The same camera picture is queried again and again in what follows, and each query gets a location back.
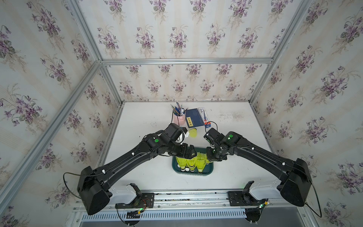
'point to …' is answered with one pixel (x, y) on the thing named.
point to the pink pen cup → (179, 120)
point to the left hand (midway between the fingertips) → (193, 155)
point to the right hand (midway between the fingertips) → (211, 159)
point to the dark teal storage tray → (207, 170)
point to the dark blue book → (194, 118)
